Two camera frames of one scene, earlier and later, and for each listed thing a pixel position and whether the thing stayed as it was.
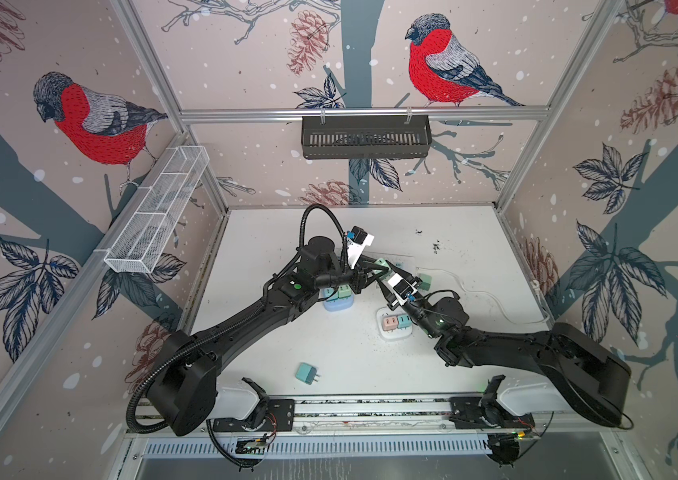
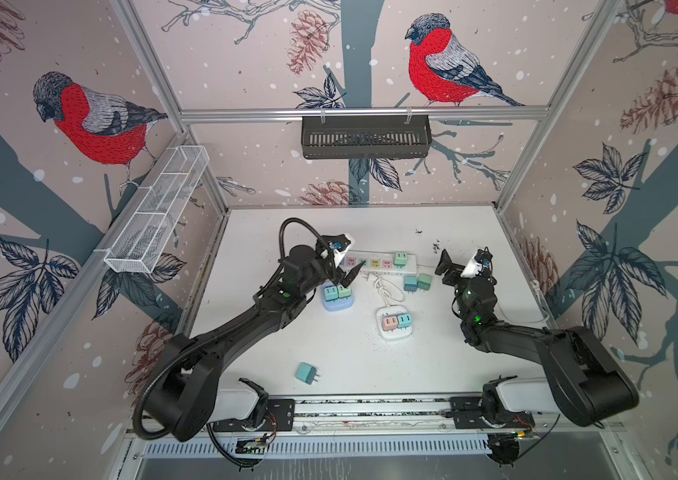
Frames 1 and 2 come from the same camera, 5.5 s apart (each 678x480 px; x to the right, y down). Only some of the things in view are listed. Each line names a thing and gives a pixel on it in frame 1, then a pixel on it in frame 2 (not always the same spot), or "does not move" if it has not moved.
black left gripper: [359, 274] to [337, 276]
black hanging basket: [366, 138] does not move
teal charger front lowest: [306, 373] does not move
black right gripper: [390, 295] to [449, 266]
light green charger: [383, 261] to [400, 260]
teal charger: [328, 291] does not move
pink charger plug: [390, 323] does not move
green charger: [344, 291] does not move
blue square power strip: [339, 304] does not move
